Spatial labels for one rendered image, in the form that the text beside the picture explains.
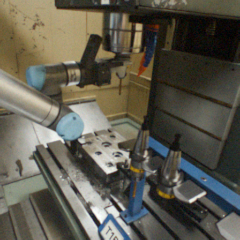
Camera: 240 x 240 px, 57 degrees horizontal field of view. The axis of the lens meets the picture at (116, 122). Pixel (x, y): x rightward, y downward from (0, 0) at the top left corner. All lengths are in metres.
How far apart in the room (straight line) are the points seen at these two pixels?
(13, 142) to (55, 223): 0.78
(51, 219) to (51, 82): 0.62
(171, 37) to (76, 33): 0.84
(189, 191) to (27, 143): 1.30
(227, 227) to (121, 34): 0.59
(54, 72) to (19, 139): 1.04
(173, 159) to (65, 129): 0.28
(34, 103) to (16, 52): 1.20
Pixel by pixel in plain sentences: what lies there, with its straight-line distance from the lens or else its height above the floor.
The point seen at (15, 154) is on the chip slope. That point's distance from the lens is 1.60.
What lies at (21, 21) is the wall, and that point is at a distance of 1.72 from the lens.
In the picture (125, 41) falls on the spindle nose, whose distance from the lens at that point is 0.76.
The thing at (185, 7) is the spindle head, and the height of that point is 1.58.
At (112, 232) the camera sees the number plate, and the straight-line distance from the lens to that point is 0.77.
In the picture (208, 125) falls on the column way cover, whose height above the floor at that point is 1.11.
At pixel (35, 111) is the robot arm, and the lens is 0.56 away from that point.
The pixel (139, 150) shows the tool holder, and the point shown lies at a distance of 0.59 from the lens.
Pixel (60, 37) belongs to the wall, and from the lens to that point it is 1.80.
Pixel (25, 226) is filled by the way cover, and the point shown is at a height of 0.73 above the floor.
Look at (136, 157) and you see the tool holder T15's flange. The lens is 0.59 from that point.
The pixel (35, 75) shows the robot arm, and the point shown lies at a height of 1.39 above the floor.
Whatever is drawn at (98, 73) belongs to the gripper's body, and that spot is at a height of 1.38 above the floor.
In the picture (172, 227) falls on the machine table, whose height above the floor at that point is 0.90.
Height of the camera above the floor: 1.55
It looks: 25 degrees down
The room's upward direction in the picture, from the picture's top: 4 degrees clockwise
